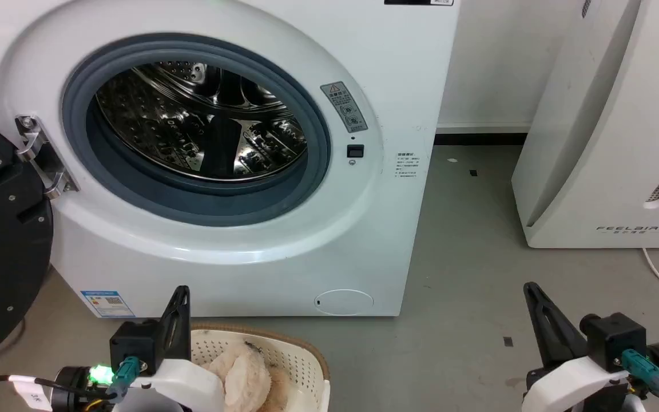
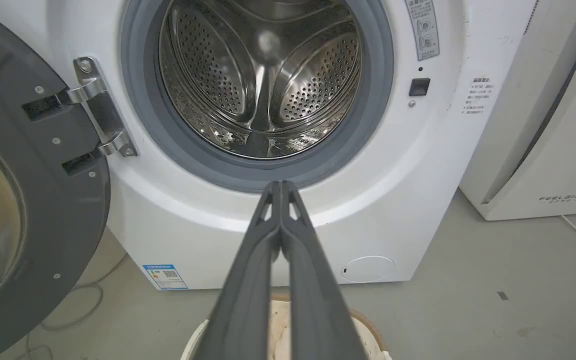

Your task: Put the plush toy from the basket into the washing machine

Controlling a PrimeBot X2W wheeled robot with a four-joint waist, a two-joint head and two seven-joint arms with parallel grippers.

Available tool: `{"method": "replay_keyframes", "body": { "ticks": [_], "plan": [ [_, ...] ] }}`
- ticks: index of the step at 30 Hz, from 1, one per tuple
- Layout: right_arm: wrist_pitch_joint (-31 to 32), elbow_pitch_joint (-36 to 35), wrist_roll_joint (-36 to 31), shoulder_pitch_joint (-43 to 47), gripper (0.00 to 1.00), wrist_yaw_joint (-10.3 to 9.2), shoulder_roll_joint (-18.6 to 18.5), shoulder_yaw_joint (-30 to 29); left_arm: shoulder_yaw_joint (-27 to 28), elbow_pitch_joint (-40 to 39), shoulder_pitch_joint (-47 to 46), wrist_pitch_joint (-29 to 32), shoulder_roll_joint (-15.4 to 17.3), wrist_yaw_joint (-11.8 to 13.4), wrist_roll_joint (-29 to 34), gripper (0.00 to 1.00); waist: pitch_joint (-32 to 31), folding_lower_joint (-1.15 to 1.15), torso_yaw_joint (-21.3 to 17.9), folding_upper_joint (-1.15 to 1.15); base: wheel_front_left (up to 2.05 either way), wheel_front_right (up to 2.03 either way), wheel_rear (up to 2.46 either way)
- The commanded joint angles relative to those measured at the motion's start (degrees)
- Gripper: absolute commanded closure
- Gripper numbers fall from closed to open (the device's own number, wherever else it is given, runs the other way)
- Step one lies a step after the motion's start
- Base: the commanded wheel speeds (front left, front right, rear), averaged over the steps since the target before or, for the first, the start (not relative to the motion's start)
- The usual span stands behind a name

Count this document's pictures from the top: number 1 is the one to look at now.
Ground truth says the white front-load washing machine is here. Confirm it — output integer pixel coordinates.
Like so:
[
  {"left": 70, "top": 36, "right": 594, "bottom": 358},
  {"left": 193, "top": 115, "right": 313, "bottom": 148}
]
[{"left": 0, "top": 0, "right": 460, "bottom": 319}]

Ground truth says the blue energy label sticker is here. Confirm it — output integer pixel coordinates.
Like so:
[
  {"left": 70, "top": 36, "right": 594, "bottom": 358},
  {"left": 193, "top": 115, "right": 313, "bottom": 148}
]
[{"left": 81, "top": 290, "right": 136, "bottom": 319}]

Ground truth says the white air purifier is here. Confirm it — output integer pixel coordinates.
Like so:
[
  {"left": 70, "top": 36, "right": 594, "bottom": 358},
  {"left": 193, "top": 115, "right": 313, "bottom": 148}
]
[{"left": 511, "top": 0, "right": 659, "bottom": 249}]

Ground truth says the black washing machine door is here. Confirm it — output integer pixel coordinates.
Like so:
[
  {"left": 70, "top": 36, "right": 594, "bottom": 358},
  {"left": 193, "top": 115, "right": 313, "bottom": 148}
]
[{"left": 0, "top": 112, "right": 54, "bottom": 374}]

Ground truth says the metal washing machine door hinge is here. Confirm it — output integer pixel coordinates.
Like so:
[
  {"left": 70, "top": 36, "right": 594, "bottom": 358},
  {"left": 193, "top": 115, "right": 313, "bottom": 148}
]
[{"left": 15, "top": 115, "right": 80, "bottom": 200}]

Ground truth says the small printed text label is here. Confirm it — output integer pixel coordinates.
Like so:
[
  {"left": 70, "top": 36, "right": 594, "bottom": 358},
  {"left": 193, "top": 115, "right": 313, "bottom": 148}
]
[{"left": 395, "top": 152, "right": 419, "bottom": 180}]

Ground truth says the grey warning sticker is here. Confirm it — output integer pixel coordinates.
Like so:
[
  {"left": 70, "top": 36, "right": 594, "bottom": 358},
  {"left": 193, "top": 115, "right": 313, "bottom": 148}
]
[{"left": 320, "top": 81, "right": 368, "bottom": 134}]

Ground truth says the grey rubber door gasket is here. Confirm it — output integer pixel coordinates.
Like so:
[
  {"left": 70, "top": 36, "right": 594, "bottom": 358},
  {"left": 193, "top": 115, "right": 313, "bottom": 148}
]
[{"left": 61, "top": 34, "right": 332, "bottom": 228}]

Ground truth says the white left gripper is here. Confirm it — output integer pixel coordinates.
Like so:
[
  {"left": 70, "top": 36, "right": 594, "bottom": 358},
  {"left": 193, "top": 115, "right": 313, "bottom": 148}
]
[{"left": 113, "top": 285, "right": 227, "bottom": 412}]

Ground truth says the round filter cover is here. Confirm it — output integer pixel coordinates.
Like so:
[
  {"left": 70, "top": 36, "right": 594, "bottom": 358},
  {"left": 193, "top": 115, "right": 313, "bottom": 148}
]
[{"left": 314, "top": 288, "right": 375, "bottom": 316}]

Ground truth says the beige cloth in basket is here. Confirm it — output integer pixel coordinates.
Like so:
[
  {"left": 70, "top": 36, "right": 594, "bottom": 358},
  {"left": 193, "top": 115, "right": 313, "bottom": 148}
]
[{"left": 207, "top": 341, "right": 289, "bottom": 412}]

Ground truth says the stainless steel washing machine drum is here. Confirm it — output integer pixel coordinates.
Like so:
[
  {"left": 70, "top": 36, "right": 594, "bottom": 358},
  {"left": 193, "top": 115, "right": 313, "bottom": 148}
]
[{"left": 95, "top": 61, "right": 308, "bottom": 184}]

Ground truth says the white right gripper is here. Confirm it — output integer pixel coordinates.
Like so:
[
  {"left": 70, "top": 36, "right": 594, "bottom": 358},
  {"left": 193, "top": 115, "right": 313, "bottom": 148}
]
[{"left": 522, "top": 282, "right": 632, "bottom": 412}]

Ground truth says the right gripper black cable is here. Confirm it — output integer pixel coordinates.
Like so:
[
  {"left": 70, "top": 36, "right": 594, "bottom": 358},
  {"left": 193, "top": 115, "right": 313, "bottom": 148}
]
[{"left": 620, "top": 350, "right": 659, "bottom": 412}]

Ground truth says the white plastic laundry basket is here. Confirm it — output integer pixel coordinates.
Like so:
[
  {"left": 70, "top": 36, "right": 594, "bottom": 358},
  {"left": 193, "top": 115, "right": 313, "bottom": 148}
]
[{"left": 190, "top": 323, "right": 331, "bottom": 412}]

